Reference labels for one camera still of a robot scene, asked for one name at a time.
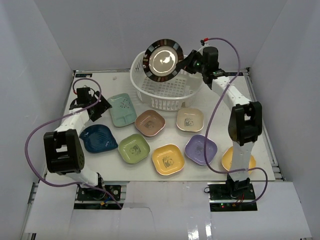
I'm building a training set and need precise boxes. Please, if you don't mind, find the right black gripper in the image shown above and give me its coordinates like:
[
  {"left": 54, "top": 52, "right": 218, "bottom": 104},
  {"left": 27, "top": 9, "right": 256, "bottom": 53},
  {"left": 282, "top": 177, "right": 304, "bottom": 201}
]
[{"left": 176, "top": 50, "right": 208, "bottom": 75}]

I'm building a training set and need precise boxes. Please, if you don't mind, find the light teal rectangular divided plate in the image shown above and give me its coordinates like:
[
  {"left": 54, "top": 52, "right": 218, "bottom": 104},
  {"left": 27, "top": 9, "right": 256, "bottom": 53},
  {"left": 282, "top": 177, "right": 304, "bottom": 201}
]
[{"left": 107, "top": 93, "right": 137, "bottom": 128}]

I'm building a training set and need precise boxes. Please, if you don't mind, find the round black-rimmed plate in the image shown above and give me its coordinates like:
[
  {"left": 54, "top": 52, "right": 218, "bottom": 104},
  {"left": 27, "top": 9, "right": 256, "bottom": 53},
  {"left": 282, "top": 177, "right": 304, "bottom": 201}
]
[{"left": 142, "top": 38, "right": 185, "bottom": 83}]

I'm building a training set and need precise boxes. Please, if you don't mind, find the dark blue leaf-shaped plate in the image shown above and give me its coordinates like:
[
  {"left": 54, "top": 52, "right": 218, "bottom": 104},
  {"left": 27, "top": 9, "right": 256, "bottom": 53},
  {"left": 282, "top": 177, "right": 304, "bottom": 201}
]
[{"left": 79, "top": 124, "right": 118, "bottom": 154}]

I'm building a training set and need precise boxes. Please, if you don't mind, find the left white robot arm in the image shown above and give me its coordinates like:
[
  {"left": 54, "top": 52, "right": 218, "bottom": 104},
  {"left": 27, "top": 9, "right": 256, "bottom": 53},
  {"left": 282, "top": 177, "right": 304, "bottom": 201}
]
[{"left": 43, "top": 87, "right": 112, "bottom": 200}]

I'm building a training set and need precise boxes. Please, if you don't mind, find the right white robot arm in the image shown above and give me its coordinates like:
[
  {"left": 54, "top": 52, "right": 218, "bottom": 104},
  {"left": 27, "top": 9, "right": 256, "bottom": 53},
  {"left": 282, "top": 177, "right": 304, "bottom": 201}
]
[{"left": 176, "top": 46, "right": 262, "bottom": 200}]

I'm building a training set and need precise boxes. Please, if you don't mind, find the white plastic dish bin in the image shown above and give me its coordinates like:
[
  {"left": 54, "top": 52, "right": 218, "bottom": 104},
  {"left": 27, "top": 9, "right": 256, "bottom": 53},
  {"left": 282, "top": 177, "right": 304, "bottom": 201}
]
[{"left": 130, "top": 52, "right": 204, "bottom": 112}]

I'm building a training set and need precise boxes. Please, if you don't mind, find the green square panda plate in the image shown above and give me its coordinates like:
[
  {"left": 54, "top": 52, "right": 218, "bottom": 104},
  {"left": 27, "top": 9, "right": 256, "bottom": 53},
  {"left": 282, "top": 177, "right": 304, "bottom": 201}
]
[{"left": 118, "top": 133, "right": 151, "bottom": 164}]

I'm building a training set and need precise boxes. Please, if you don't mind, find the brown square panda plate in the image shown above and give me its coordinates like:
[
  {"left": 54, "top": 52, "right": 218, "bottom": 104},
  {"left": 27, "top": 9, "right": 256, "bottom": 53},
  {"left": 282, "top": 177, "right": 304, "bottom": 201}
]
[{"left": 134, "top": 109, "right": 166, "bottom": 137}]

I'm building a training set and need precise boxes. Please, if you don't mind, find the cream square panda plate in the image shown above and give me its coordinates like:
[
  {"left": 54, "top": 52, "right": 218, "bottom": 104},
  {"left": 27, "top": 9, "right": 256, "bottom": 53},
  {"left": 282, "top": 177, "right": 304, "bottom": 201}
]
[{"left": 176, "top": 107, "right": 204, "bottom": 132}]

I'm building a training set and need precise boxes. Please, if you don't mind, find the yellow square panda plate centre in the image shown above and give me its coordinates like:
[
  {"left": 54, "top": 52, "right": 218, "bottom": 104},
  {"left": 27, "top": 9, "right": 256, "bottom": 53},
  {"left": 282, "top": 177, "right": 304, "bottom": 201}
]
[{"left": 151, "top": 144, "right": 185, "bottom": 176}]

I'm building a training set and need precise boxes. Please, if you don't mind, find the yellow square panda plate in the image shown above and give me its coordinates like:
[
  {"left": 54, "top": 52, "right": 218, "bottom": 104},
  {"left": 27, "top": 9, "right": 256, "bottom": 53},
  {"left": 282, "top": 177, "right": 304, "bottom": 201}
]
[
  {"left": 151, "top": 144, "right": 185, "bottom": 176},
  {"left": 221, "top": 146, "right": 257, "bottom": 171}
]

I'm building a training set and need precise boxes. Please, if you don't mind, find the purple square panda plate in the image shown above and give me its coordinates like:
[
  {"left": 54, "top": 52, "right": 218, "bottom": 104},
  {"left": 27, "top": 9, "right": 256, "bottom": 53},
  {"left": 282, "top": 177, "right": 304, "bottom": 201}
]
[{"left": 184, "top": 134, "right": 218, "bottom": 166}]

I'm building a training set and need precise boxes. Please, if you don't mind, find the yellow square panda plate right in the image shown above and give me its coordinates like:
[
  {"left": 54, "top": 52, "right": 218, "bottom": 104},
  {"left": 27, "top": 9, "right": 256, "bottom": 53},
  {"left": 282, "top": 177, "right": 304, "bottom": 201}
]
[{"left": 221, "top": 146, "right": 257, "bottom": 171}]

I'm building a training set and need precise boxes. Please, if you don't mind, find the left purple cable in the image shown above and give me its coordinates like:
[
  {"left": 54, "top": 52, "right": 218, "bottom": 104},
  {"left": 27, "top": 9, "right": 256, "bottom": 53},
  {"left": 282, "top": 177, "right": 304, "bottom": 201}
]
[{"left": 24, "top": 77, "right": 124, "bottom": 210}]

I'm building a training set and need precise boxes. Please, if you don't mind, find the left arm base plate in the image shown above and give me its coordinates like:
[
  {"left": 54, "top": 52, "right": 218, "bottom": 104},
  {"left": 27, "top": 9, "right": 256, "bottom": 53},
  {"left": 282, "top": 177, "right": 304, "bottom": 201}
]
[{"left": 73, "top": 184, "right": 124, "bottom": 210}]

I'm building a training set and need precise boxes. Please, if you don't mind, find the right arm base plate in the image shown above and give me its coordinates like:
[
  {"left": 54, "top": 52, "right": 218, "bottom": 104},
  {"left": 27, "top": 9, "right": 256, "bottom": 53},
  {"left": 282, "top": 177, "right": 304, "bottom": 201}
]
[{"left": 203, "top": 182, "right": 258, "bottom": 213}]

